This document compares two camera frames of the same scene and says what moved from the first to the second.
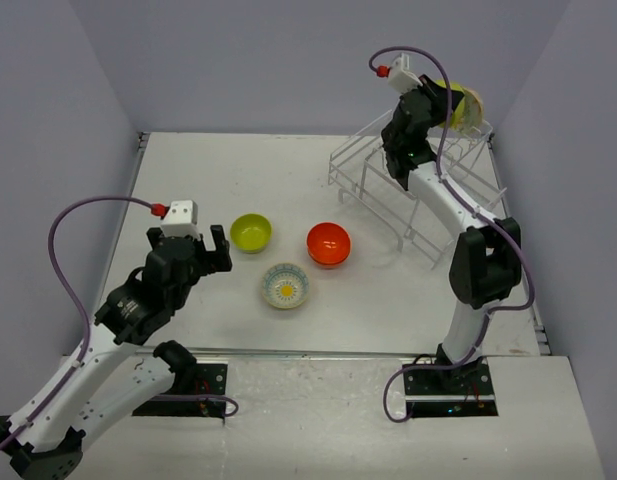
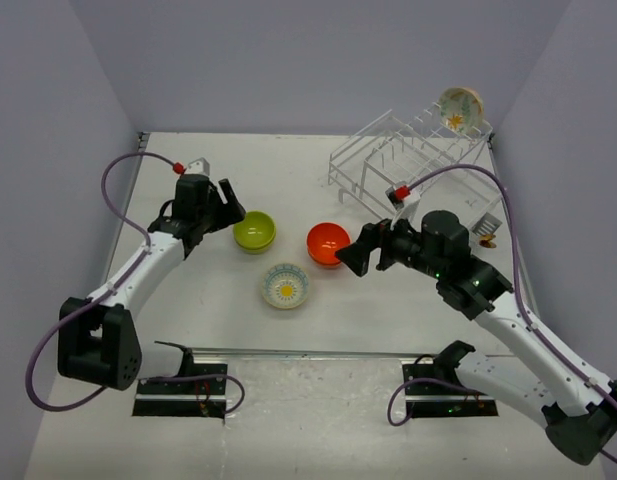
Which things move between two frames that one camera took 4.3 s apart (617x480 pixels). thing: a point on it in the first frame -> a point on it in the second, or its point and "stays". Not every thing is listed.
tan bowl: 473,114 stays
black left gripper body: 180,296 -> 209,213
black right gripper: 436,93 -> 373,235
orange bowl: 328,243 stays
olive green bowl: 459,114 -> 256,230
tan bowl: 285,285 stays
